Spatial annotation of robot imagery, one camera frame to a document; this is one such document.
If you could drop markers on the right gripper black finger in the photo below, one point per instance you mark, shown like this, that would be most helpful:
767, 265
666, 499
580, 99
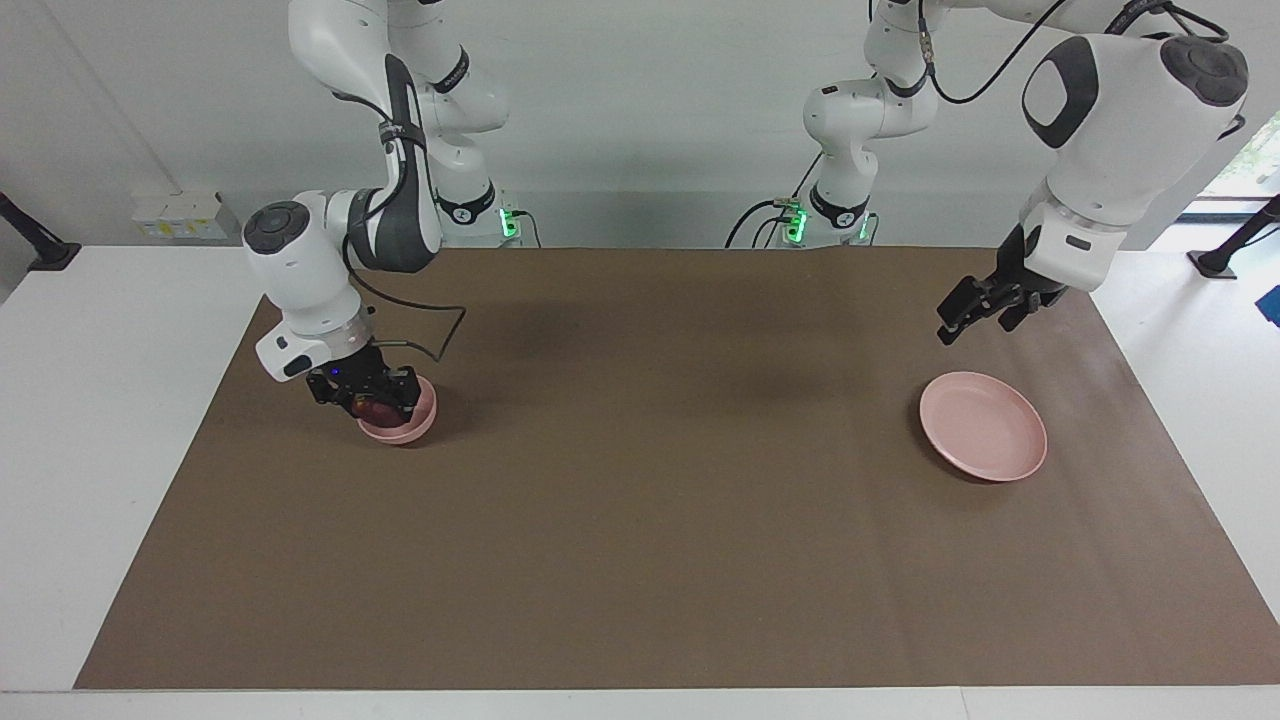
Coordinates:
407, 390
325, 388

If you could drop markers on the bright window opening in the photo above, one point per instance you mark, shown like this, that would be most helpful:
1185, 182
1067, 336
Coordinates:
1255, 165

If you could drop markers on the pink plate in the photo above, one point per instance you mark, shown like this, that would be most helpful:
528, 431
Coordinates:
985, 425

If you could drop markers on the black stand foot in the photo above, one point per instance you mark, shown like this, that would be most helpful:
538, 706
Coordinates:
1215, 262
50, 255

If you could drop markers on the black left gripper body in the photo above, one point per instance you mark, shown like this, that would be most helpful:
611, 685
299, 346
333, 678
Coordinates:
1010, 275

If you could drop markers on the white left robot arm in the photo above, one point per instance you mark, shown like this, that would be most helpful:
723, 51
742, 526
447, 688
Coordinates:
1130, 150

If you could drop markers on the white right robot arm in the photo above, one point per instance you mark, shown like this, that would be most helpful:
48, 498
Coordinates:
300, 260

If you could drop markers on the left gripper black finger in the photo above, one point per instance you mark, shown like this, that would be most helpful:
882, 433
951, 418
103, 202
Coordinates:
962, 303
1020, 312

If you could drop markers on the pink bowl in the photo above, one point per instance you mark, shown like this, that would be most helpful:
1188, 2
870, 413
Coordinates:
415, 427

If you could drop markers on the dark red apple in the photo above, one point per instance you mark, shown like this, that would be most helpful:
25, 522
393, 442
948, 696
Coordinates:
372, 408

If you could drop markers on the brown table mat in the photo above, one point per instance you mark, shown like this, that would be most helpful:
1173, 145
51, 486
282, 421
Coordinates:
640, 550

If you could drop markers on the blue object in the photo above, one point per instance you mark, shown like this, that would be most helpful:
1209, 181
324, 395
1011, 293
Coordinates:
1272, 305

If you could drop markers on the white box on table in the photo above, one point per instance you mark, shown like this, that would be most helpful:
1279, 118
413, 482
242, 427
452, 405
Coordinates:
185, 215

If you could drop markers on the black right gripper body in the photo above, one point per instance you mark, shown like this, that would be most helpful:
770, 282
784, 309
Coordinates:
358, 375

